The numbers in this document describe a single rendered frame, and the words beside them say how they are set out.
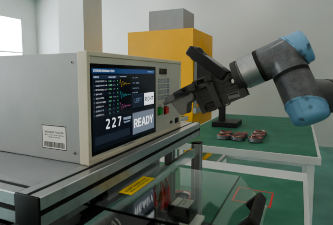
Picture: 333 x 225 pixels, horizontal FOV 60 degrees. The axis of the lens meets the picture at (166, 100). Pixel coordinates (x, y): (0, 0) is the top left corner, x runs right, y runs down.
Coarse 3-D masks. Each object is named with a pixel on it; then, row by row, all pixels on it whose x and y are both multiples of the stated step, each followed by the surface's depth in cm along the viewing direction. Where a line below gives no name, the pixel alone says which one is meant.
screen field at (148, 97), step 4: (152, 92) 73; (136, 96) 66; (140, 96) 67; (144, 96) 69; (148, 96) 71; (152, 96) 73; (136, 100) 66; (140, 100) 67; (144, 100) 69; (148, 100) 71; (152, 100) 73; (136, 104) 66; (140, 104) 67; (144, 104) 69; (148, 104) 71
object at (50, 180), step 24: (144, 144) 68; (168, 144) 76; (0, 168) 51; (24, 168) 51; (48, 168) 51; (72, 168) 51; (96, 168) 50; (120, 168) 56; (0, 192) 41; (24, 192) 40; (48, 192) 40; (72, 192) 44; (96, 192) 49; (0, 216) 42; (24, 216) 39; (48, 216) 40
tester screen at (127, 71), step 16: (96, 80) 53; (112, 80) 57; (128, 80) 62; (144, 80) 69; (96, 96) 53; (112, 96) 57; (128, 96) 63; (96, 112) 53; (112, 112) 58; (128, 112) 63; (96, 128) 53; (112, 144) 58
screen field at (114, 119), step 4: (116, 116) 59; (120, 116) 60; (108, 120) 56; (112, 120) 58; (116, 120) 59; (120, 120) 60; (108, 124) 56; (112, 124) 58; (116, 124) 59; (120, 124) 60; (108, 128) 56; (112, 128) 58
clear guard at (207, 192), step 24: (144, 168) 66; (168, 168) 66; (144, 192) 52; (168, 192) 52; (192, 192) 52; (216, 192) 52; (240, 192) 55; (144, 216) 44; (168, 216) 44; (192, 216) 44; (216, 216) 44; (240, 216) 49; (264, 216) 55
